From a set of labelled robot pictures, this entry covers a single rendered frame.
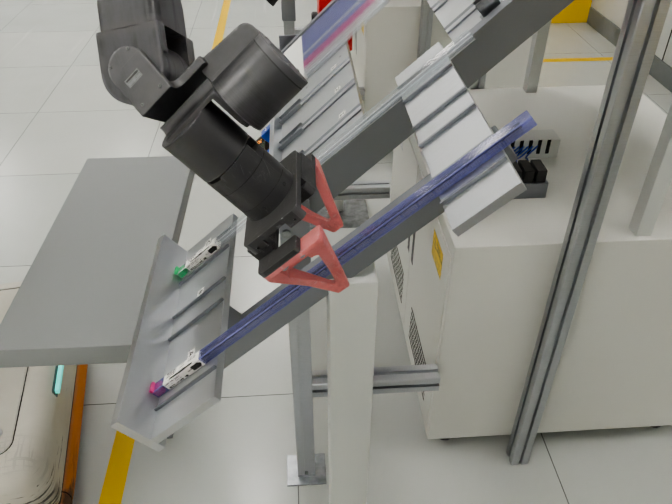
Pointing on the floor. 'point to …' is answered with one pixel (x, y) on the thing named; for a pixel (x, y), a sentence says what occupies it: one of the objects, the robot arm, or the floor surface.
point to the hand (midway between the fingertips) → (336, 252)
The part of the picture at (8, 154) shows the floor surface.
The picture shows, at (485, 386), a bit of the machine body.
